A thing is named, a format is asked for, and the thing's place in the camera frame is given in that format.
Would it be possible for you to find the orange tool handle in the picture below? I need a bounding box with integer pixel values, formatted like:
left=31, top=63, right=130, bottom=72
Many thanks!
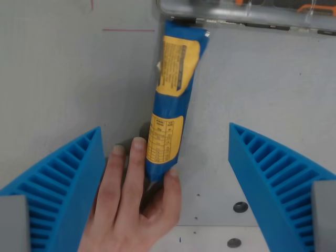
left=297, top=4, right=336, bottom=14

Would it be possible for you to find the bare human hand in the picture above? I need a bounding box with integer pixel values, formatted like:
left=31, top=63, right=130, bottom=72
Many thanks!
left=78, top=136, right=183, bottom=252

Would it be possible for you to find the blue bag with yellow labels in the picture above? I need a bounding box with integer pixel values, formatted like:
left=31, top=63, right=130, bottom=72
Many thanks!
left=144, top=20, right=212, bottom=184

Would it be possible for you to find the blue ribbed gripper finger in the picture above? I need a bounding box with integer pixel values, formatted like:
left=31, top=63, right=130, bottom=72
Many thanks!
left=228, top=122, right=336, bottom=252
left=0, top=126, right=106, bottom=252

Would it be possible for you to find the black round plug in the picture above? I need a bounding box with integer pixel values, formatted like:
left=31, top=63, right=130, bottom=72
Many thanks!
left=233, top=201, right=249, bottom=213

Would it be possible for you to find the clear plastic tool case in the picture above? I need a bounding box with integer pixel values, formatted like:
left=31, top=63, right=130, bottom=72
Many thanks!
left=156, top=0, right=336, bottom=35

